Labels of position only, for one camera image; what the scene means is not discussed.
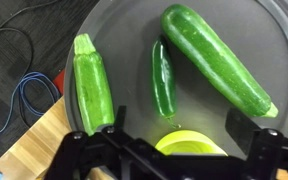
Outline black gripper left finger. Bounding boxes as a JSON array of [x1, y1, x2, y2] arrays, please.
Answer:
[[45, 105, 142, 180]]

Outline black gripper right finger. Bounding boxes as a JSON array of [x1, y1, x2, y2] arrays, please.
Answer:
[[225, 107, 285, 180]]

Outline small green jalapeno pepper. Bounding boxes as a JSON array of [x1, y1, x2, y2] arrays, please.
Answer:
[[150, 35, 182, 130]]

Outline large grey round plate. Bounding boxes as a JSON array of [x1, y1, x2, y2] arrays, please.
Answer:
[[63, 0, 288, 158]]

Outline light green striped zucchini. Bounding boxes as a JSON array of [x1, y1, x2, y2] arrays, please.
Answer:
[[72, 33, 116, 137]]

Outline lime green bowl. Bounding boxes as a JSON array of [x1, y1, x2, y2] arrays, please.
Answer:
[[154, 129, 228, 157]]

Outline red table leg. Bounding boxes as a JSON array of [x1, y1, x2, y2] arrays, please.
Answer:
[[52, 68, 67, 96]]

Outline dark green speckled zucchini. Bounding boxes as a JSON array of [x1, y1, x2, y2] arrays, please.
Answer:
[[160, 3, 280, 119]]

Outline blue floor cable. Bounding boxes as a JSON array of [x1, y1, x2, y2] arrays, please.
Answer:
[[0, 71, 60, 138]]

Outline black floor cable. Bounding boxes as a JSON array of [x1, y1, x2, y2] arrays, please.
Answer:
[[0, 0, 62, 128]]

